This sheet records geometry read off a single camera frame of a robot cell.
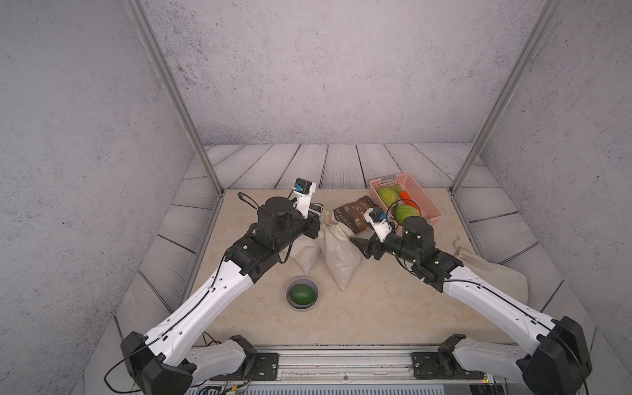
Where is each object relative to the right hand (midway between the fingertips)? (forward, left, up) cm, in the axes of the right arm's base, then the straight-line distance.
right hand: (360, 230), depth 74 cm
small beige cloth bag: (+3, +18, -17) cm, 25 cm away
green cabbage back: (+32, -17, -18) cm, 40 cm away
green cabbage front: (+23, -22, -19) cm, 36 cm away
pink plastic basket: (+45, -26, -23) cm, 57 cm away
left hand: (+1, +10, +10) cm, 14 cm away
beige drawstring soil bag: (-1, +6, -8) cm, 10 cm away
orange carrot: (+37, -25, -24) cm, 51 cm away
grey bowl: (-7, +19, -20) cm, 28 cm away
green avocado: (-11, +18, -21) cm, 30 cm away
